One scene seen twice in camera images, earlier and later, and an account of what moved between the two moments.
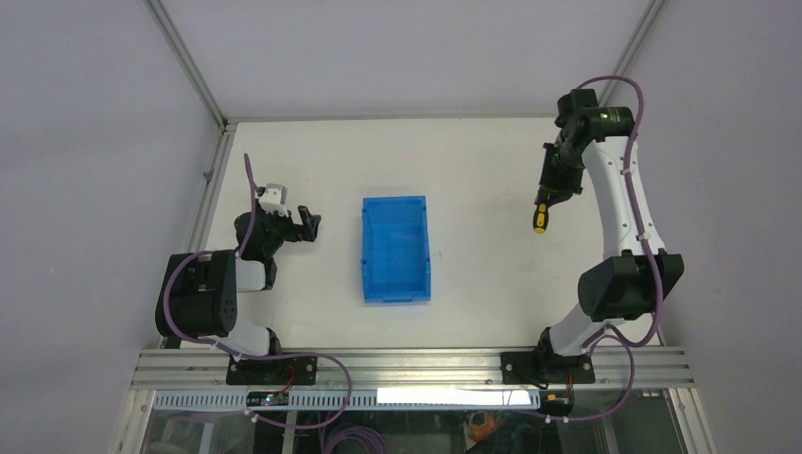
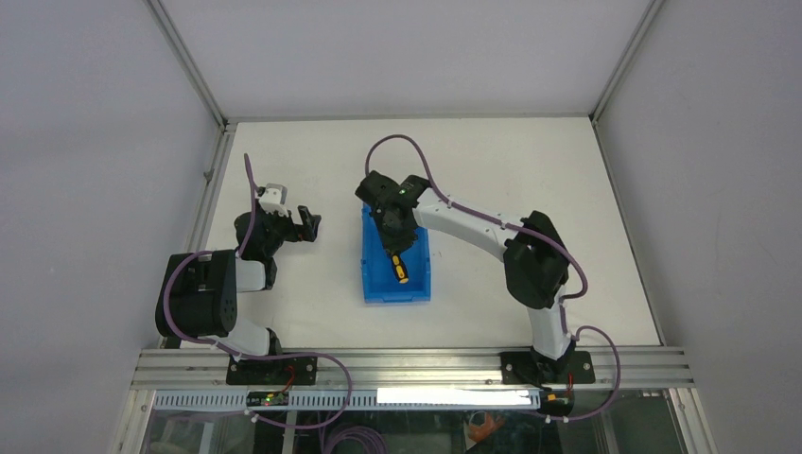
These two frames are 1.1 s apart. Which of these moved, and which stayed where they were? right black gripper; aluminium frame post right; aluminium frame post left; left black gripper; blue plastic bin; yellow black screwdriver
Moved: yellow black screwdriver; right black gripper
Stayed: blue plastic bin; left black gripper; aluminium frame post right; aluminium frame post left
